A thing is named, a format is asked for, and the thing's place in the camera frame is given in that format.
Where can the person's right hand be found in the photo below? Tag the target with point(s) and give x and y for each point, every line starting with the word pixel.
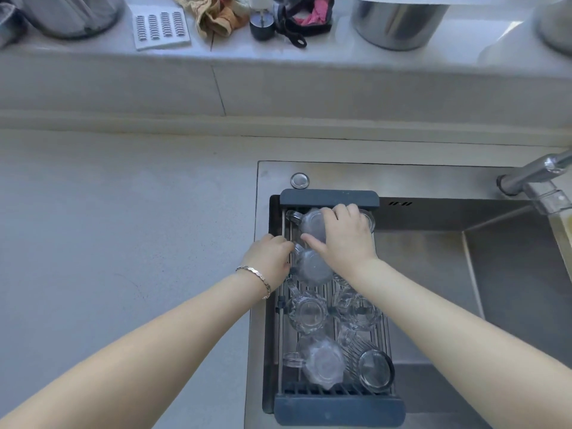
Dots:
pixel 346 243

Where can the person's left hand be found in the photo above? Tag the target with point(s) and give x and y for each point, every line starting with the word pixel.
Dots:
pixel 266 261

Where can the person's right thumb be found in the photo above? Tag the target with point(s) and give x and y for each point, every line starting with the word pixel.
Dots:
pixel 312 242

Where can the person's left fingers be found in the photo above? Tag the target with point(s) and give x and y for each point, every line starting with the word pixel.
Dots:
pixel 282 252

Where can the clear glass mug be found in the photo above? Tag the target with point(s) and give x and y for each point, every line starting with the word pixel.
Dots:
pixel 310 268
pixel 310 225

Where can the person's left forearm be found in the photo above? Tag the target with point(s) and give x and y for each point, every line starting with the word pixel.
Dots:
pixel 134 357

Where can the person's right forearm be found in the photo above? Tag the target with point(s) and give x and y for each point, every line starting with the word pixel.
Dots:
pixel 451 339

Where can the round chrome sink cap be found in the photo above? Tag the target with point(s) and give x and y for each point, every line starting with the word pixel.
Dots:
pixel 300 180

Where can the cluster of glass mugs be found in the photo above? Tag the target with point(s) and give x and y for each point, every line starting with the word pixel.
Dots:
pixel 308 310

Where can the grey sink drying rack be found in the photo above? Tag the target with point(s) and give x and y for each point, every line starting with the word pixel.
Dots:
pixel 339 408

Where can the stainless steel sink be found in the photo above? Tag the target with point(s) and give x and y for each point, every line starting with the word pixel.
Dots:
pixel 491 272

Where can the black basket holder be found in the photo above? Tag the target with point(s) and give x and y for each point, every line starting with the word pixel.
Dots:
pixel 290 26

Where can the pink cloth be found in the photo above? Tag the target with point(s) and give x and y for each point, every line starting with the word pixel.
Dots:
pixel 315 14

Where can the chrome kitchen faucet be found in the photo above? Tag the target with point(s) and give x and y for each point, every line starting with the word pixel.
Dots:
pixel 534 174

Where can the stainless steel pot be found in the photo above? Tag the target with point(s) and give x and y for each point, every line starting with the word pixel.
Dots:
pixel 397 24

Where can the beige and orange cloth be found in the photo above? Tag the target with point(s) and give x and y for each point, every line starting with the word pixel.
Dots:
pixel 216 17

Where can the white grater plate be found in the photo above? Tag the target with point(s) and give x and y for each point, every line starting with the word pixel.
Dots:
pixel 161 31

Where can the large grey container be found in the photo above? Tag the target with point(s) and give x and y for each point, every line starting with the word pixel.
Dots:
pixel 73 15

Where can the grey metal vessel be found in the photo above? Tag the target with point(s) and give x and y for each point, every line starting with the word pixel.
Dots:
pixel 556 22

